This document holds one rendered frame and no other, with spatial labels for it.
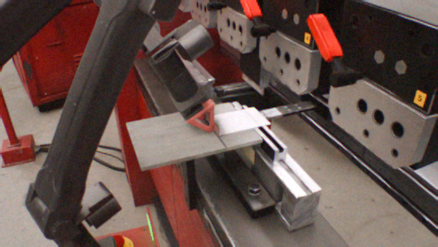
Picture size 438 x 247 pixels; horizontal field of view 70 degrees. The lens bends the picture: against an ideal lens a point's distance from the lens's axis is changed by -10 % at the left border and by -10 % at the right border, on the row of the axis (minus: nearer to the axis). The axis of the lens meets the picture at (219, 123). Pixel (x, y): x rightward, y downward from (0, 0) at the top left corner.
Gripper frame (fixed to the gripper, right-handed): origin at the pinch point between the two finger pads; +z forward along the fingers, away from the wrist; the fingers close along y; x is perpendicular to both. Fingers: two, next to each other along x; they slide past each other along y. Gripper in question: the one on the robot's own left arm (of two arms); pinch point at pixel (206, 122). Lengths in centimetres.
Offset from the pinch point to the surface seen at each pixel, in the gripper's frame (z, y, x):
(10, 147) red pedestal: 37, 159, 121
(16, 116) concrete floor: 43, 232, 134
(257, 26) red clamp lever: -20.7, -15.1, -15.0
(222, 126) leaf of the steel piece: 2.3, -1.6, -2.5
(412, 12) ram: -26, -40, -22
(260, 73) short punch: -6.2, -5.0, -14.7
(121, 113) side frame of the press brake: 29, 85, 30
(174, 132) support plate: -2.4, 0.1, 7.0
